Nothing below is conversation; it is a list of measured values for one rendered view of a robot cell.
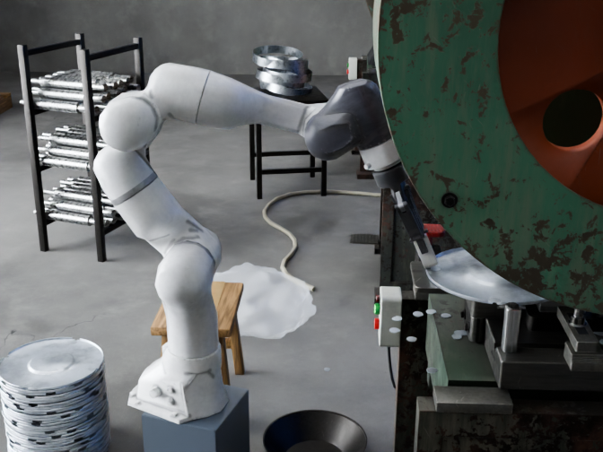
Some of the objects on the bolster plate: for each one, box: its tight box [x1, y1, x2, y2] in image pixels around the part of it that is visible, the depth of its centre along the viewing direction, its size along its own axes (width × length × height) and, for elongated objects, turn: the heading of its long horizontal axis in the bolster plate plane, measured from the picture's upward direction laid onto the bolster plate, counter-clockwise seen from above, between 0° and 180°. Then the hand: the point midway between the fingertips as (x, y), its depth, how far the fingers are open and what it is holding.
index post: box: [501, 302, 521, 352], centre depth 158 cm, size 3×3×10 cm
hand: (425, 250), depth 176 cm, fingers closed
